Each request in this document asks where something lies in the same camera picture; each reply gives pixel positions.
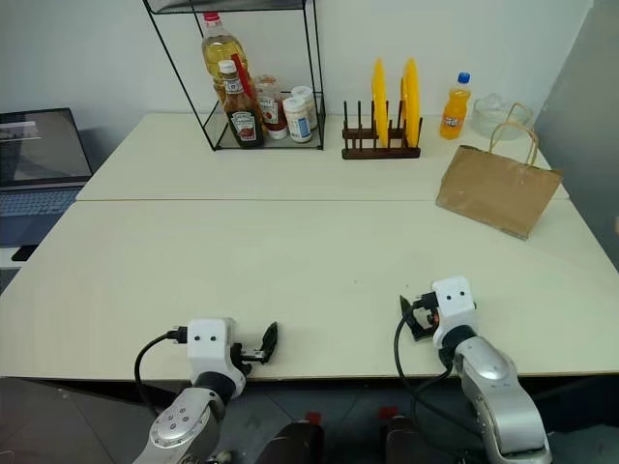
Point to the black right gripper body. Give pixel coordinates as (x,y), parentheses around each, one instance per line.
(426,309)

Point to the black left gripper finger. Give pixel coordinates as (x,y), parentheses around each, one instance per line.
(273,331)
(269,352)

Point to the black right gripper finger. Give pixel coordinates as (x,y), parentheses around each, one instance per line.
(420,331)
(405,304)

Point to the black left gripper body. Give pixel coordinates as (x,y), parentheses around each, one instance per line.
(249,356)

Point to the dark rounded shape red mark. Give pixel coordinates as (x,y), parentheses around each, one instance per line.
(403,442)
(295,442)

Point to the dark wooden plate rack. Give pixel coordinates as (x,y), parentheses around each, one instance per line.
(377,153)

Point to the clear glass bowl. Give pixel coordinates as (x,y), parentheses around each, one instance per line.
(488,121)

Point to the orange soda bottle blue cap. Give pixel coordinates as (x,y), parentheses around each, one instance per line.
(454,111)

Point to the yellow plate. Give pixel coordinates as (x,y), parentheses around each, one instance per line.
(379,96)
(411,96)

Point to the glass Heinz ketchup bottle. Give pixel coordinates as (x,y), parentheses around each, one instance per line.
(244,123)

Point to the white jar with blue label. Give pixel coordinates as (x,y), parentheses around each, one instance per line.
(297,121)
(304,92)

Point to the red squeeze ketchup bottle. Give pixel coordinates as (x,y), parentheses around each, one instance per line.
(271,108)

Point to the grey upright panel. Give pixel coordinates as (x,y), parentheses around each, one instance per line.
(590,121)

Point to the yellow cooking oil bottle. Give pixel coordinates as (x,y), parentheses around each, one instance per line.
(220,53)

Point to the grey open laptop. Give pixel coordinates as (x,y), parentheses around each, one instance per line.
(38,145)

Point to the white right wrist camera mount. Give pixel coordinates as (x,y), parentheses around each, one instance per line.
(454,309)

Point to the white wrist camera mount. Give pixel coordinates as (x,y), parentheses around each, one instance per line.
(454,309)
(208,353)

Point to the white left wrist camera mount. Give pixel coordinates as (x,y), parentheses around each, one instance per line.
(208,353)

